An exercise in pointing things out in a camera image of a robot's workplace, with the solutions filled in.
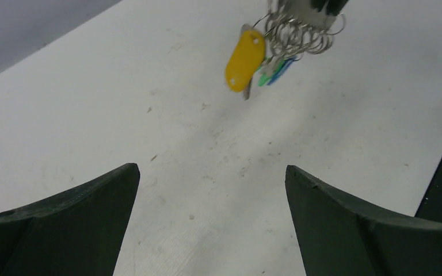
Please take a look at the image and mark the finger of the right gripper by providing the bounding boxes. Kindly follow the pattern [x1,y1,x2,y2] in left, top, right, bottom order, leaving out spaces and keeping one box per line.
[310,0,348,16]

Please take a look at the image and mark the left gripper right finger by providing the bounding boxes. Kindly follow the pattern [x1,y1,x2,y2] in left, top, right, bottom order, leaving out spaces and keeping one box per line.
[285,165,442,275]

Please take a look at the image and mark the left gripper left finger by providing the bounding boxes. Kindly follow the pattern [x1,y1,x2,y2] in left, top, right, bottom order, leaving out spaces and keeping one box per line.
[0,163,140,275]

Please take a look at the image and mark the red-handled metal key holder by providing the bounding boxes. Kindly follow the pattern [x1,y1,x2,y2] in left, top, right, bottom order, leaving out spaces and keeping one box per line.
[260,1,346,58]

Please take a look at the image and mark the metal key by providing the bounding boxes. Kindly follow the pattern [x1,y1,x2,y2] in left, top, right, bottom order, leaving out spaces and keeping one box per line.
[240,23,254,101]

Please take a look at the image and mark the yellow key tag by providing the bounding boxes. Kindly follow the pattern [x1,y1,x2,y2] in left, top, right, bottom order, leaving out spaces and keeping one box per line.
[224,27,266,92]

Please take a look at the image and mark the blue key tag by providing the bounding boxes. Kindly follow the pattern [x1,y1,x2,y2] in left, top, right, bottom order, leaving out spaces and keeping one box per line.
[267,57,298,86]

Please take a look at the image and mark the green key tag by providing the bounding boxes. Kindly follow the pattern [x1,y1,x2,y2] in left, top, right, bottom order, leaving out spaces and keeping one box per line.
[258,58,285,87]

